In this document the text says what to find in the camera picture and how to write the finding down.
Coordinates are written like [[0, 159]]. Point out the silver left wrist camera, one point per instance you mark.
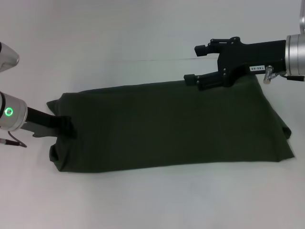
[[8, 58]]

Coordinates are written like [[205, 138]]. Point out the dark green shirt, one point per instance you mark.
[[166, 124]]

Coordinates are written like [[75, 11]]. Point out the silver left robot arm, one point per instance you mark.
[[12, 112]]

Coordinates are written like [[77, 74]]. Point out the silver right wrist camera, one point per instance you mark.
[[302, 16]]

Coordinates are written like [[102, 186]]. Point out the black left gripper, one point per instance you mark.
[[41, 118]]

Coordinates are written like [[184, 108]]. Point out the silver right elbow connector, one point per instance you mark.
[[269, 74]]

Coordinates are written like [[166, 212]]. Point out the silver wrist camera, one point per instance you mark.
[[302, 16], [8, 58]]

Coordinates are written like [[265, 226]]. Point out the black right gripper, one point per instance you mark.
[[252, 59]]

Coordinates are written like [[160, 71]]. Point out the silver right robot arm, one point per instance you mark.
[[296, 56]]

